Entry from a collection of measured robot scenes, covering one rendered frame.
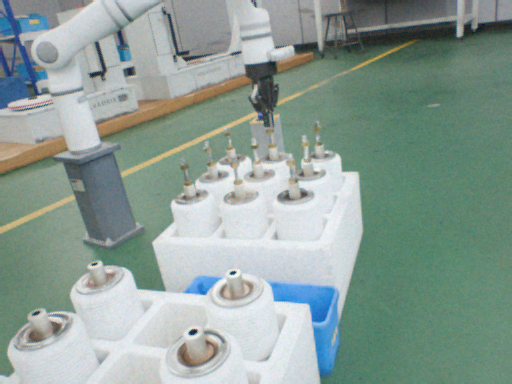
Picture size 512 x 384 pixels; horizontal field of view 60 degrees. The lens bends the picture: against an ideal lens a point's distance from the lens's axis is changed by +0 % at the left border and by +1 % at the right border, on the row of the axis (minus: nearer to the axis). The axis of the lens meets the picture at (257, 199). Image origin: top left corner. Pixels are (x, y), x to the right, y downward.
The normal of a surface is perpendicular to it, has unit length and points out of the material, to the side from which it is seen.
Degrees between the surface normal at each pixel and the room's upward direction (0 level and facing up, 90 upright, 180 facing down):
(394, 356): 0
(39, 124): 90
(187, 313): 90
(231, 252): 90
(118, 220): 90
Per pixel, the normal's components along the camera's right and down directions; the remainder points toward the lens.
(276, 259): -0.33, 0.42
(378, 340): -0.16, -0.91
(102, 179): 0.80, 0.11
